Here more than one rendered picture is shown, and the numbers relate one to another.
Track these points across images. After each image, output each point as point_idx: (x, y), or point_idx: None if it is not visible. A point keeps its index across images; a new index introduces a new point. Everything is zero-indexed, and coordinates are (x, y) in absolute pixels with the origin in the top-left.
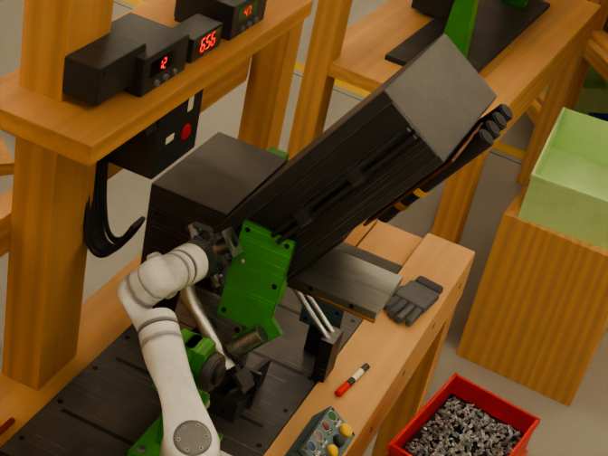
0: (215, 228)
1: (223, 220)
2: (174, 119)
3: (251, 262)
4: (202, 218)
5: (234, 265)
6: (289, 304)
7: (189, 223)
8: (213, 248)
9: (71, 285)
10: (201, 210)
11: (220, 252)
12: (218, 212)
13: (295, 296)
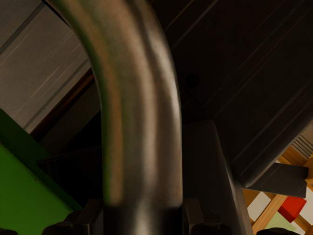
0: (220, 146)
1: (235, 188)
2: None
3: None
4: (266, 82)
5: (38, 207)
6: (8, 55)
7: (265, 23)
8: (152, 203)
9: None
10: (297, 97)
11: (112, 225)
12: (265, 162)
13: (23, 61)
